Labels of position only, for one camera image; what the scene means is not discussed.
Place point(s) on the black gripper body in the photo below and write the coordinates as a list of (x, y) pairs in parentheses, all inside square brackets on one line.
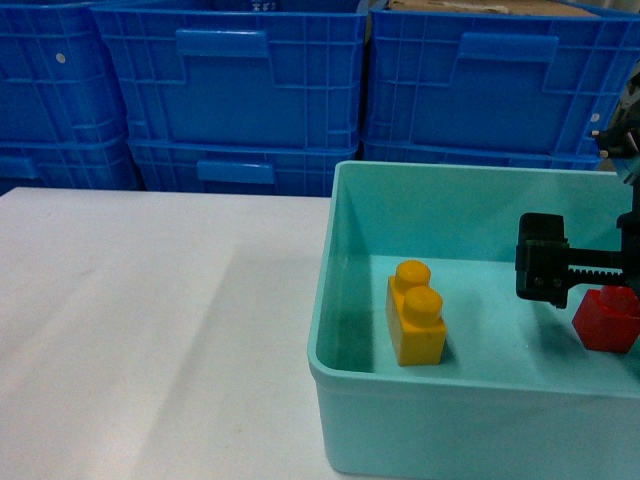
[(546, 266)]

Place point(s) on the red toy block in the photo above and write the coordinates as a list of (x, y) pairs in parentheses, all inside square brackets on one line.
[(607, 319)]

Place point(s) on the yellow toy block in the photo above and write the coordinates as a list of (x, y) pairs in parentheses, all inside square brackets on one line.
[(414, 315)]

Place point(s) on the teal plastic bin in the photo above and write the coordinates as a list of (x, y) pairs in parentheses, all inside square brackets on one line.
[(516, 395)]

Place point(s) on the lower blue crate right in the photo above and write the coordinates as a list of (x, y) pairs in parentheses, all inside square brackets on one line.
[(421, 154)]

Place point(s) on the blue crate with cardboard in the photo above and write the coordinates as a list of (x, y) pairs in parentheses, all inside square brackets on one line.
[(500, 82)]

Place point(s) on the cardboard sheet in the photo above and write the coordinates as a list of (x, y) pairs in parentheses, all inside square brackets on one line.
[(521, 8)]

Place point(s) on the lower blue crate middle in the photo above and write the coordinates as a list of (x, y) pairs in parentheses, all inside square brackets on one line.
[(200, 168)]

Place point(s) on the blue crate upper middle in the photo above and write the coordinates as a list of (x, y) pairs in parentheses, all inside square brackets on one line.
[(249, 73)]

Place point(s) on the lower blue crate left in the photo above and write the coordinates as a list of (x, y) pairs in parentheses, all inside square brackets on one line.
[(104, 166)]

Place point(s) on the blue crate upper left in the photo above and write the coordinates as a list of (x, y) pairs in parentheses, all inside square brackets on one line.
[(58, 83)]

